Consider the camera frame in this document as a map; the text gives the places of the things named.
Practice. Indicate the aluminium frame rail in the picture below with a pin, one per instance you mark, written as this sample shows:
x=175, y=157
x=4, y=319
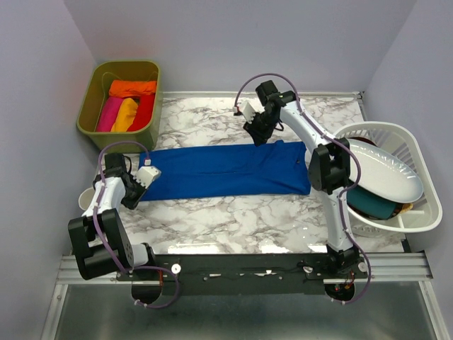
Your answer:
x=386, y=267

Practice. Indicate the red rolled t shirt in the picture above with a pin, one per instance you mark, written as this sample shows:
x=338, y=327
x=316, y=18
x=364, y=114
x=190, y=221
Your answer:
x=144, y=113

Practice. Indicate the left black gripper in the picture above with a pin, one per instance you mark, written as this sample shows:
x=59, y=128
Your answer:
x=132, y=203

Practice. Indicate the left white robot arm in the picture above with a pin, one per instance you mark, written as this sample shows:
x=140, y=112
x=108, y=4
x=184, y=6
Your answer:
x=99, y=241

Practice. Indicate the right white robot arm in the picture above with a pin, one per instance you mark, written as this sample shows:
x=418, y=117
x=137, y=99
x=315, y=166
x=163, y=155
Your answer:
x=329, y=165

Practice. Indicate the pink rolled t shirt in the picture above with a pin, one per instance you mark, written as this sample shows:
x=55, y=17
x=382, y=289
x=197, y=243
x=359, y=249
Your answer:
x=109, y=114

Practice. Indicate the white round plate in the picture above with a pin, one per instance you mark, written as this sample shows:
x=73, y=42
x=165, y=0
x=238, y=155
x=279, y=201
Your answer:
x=384, y=175

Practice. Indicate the olive green plastic bin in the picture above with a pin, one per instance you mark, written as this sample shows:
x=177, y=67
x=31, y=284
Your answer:
x=97, y=94

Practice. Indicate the orange rolled t shirt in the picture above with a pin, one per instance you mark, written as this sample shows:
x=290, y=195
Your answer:
x=126, y=89

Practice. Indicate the dark brown bowl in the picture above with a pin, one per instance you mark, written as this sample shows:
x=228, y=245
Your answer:
x=363, y=139

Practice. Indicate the teal round plate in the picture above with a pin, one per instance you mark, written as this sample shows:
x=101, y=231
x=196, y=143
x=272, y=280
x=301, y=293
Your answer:
x=372, y=206

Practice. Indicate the white plastic laundry basket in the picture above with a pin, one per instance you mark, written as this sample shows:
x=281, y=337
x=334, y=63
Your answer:
x=421, y=216

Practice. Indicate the blue printed t shirt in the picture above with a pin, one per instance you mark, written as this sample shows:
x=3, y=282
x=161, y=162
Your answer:
x=229, y=170

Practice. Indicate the yellow rolled t shirt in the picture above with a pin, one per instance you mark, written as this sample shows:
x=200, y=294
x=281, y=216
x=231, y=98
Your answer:
x=125, y=116

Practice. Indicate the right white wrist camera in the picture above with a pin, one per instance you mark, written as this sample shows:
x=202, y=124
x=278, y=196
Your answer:
x=245, y=110

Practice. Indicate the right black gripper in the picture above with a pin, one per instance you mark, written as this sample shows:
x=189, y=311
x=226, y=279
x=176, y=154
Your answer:
x=258, y=137

